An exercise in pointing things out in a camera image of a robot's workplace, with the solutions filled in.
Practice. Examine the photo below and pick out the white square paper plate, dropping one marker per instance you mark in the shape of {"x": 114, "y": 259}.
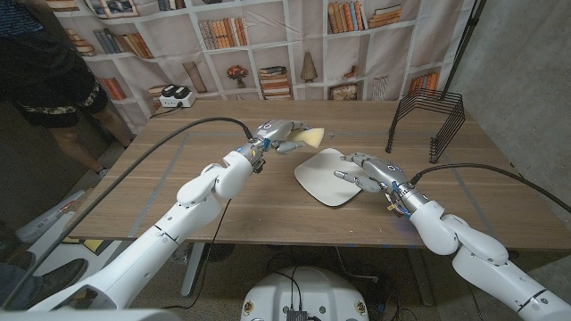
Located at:
{"x": 316, "y": 178}

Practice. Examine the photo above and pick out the grey tape strip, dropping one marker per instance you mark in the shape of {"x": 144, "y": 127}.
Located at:
{"x": 163, "y": 178}
{"x": 473, "y": 200}

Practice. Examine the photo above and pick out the white floor box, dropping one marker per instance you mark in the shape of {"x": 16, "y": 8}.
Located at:
{"x": 49, "y": 216}

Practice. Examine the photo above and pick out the yellow floor pad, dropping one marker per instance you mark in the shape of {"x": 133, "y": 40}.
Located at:
{"x": 93, "y": 245}

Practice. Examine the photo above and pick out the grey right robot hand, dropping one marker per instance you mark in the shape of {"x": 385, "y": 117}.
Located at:
{"x": 383, "y": 174}

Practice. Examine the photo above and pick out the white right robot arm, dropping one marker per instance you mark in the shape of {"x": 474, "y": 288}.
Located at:
{"x": 482, "y": 254}

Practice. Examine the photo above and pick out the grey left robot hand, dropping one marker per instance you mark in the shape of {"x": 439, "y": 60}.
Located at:
{"x": 274, "y": 131}

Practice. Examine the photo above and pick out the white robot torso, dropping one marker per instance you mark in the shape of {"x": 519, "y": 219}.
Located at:
{"x": 321, "y": 290}

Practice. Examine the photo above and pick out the grey table leg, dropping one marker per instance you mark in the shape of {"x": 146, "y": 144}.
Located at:
{"x": 421, "y": 281}

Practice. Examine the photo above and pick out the seated person in jeans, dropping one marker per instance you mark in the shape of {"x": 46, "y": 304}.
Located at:
{"x": 18, "y": 285}

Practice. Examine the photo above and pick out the yellow sponge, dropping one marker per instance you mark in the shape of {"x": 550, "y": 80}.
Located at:
{"x": 310, "y": 137}

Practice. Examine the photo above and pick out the standing person in black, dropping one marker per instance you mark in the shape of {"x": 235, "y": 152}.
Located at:
{"x": 40, "y": 76}

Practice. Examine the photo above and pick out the white table leg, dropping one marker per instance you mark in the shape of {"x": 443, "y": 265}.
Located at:
{"x": 192, "y": 272}

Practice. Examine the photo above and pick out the white power strip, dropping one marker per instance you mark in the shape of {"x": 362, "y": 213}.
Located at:
{"x": 177, "y": 98}

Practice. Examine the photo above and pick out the printed bookshelf backdrop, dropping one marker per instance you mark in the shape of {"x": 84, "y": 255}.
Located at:
{"x": 392, "y": 49}

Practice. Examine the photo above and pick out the black tripod stand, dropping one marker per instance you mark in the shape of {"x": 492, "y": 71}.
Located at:
{"x": 462, "y": 44}

